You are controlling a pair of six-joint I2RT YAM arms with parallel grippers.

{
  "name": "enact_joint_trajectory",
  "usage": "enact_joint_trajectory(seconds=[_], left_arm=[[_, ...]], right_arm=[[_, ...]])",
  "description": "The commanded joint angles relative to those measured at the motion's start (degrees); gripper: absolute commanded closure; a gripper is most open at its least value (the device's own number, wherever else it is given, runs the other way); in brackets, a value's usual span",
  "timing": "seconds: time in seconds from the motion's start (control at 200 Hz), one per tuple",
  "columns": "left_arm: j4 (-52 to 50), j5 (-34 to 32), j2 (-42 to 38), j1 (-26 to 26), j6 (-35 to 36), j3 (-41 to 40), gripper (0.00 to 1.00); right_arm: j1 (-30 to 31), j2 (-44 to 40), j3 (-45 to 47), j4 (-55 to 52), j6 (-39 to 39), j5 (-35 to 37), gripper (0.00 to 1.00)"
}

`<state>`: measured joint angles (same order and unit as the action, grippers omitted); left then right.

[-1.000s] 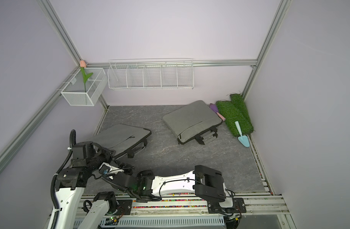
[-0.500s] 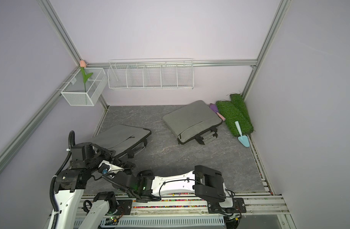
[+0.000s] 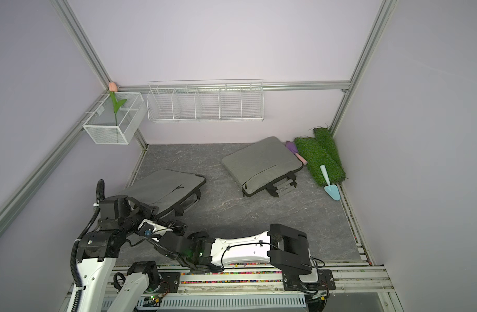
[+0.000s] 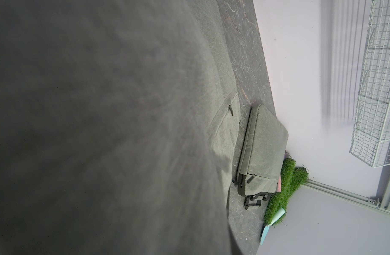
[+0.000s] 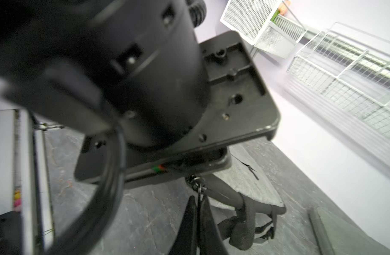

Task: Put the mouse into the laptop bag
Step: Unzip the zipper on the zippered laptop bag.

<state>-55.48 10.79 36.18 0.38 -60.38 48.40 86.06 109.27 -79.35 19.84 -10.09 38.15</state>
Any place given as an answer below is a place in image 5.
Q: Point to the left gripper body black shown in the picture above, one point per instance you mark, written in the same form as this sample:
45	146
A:
183	103

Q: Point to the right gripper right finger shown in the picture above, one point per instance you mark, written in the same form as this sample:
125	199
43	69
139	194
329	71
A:
210	242

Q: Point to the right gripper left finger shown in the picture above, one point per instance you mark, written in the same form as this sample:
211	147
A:
187	236

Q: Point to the grey laptop bag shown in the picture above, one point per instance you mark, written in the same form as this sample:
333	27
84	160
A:
336	236
245	189

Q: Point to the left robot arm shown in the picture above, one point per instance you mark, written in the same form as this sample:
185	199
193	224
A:
51	55

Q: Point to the artificial pink tulip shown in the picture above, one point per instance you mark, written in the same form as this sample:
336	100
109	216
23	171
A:
281	10

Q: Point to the white mesh wall basket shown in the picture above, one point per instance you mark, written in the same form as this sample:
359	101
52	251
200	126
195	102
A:
251	19

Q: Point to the white wire wall rack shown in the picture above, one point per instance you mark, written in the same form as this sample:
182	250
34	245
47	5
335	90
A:
351	69

